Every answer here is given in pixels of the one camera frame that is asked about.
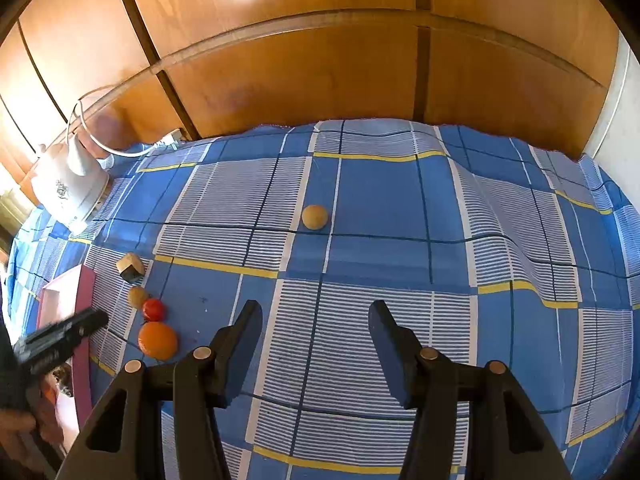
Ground white ceramic electric kettle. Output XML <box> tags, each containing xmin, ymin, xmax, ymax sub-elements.
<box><xmin>27</xmin><ymin>132</ymin><xmax>113</xmax><ymax>233</ymax></box>

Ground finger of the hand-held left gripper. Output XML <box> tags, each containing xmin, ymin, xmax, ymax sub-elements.
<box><xmin>14</xmin><ymin>308</ymin><xmax>110</xmax><ymax>363</ymax></box>

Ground wooden panelled wardrobe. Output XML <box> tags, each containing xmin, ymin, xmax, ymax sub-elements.
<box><xmin>0</xmin><ymin>0</ymin><xmax>623</xmax><ymax>201</ymax></box>

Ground white kettle power cable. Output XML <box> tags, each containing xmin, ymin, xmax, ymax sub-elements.
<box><xmin>62</xmin><ymin>87</ymin><xmax>173</xmax><ymax>157</ymax></box>

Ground small dark sugarcane chunk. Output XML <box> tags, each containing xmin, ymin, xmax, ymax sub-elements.
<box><xmin>116</xmin><ymin>253</ymin><xmax>146</xmax><ymax>281</ymax></box>

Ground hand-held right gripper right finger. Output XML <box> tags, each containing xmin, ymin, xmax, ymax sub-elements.
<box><xmin>368</xmin><ymin>300</ymin><xmax>573</xmax><ymax>480</ymax></box>

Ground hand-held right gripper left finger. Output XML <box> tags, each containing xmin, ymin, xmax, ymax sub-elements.
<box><xmin>56</xmin><ymin>299</ymin><xmax>264</xmax><ymax>480</ymax></box>

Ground blue checked cloth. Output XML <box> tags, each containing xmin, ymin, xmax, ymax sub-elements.
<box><xmin>0</xmin><ymin>119</ymin><xmax>640</xmax><ymax>480</ymax></box>

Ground pink rectangular tray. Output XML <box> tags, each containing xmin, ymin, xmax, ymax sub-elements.
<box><xmin>39</xmin><ymin>265</ymin><xmax>97</xmax><ymax>426</ymax></box>

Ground person's left hand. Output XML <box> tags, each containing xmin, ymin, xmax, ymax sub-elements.
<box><xmin>0</xmin><ymin>410</ymin><xmax>38</xmax><ymax>436</ymax></box>

